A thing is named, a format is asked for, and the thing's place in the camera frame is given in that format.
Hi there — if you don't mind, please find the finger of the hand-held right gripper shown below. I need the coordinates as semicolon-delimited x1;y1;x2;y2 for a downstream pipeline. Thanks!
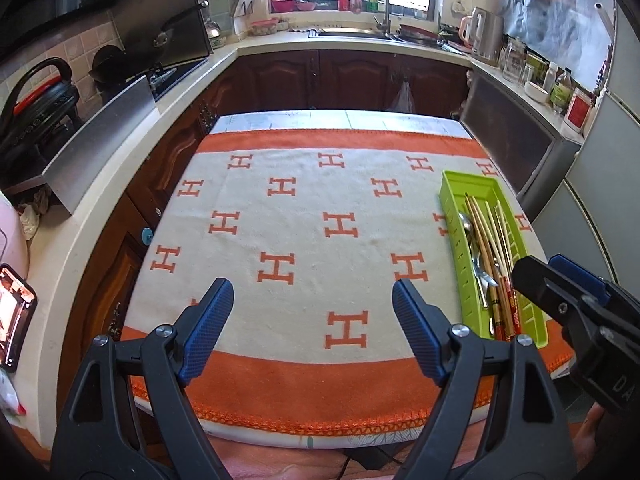
547;254;613;307
511;255;609;331

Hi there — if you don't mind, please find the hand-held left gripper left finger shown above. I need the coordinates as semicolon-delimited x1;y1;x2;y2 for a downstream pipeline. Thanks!
50;277;236;480

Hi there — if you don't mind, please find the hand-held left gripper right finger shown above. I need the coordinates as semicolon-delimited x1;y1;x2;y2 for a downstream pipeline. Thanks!
391;278;583;480

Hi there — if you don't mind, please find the pile of red-striped wooden chopsticks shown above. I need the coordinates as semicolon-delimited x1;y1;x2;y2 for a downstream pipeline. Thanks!
464;194;523;342

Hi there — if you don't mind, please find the black-banded wooden chopstick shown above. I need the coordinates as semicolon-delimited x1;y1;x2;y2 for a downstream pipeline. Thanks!
466;195;503;341

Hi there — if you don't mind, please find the green plastic utensil tray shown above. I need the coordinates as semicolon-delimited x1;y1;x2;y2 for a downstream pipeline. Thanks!
439;170;551;350

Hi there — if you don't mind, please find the person's right hand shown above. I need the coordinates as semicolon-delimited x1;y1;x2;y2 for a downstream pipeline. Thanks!
572;402;608;467

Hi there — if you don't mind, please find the grey refrigerator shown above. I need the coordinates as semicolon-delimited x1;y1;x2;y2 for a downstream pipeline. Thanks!
520;0;640;311

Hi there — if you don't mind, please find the orange white printed blanket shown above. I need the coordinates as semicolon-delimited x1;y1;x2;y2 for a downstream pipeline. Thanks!
122;127;573;436

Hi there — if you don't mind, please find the red label container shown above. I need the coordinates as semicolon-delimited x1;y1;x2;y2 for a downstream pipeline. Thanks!
565;87;593;133

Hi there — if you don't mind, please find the clear bottle with green label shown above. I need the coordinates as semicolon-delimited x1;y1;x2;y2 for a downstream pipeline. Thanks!
550;67;572;113

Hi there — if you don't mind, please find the smartphone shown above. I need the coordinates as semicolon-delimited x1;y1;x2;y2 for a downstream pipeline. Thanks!
0;262;38;373

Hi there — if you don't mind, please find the crumpled rag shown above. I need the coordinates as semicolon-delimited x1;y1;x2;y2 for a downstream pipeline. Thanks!
20;187;51;241

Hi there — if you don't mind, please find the large glass jar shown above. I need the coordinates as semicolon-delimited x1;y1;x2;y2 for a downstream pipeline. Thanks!
501;37;526;82

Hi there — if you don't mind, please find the low steel splash panel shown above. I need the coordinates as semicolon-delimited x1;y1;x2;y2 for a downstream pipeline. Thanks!
41;74;157;215

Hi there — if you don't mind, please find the hanging plastic bag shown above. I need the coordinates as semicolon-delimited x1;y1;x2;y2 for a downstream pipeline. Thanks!
390;80;417;113

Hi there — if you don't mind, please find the steel electric kettle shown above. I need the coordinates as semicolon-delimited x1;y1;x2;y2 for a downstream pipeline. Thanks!
460;7;505;67

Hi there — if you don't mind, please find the black gas stove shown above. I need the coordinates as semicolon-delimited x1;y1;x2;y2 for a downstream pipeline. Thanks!
145;57;211;101

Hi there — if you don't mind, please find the black pressure cooker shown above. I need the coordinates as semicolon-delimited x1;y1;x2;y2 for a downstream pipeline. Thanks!
0;57;81;181

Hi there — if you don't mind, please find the red pan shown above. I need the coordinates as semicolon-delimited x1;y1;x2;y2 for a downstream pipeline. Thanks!
397;22;443;46

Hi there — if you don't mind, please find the black wok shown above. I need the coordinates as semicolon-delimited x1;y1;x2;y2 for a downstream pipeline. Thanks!
90;45;131;96

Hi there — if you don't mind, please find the steel kitchen sink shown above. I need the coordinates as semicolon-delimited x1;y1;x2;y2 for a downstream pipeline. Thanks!
309;27;401;41

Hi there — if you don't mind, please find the steel sink faucet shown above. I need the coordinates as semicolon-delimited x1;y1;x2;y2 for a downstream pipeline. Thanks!
369;0;393;36

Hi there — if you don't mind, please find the black range hood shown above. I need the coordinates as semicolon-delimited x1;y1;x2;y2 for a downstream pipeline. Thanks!
0;0;116;56

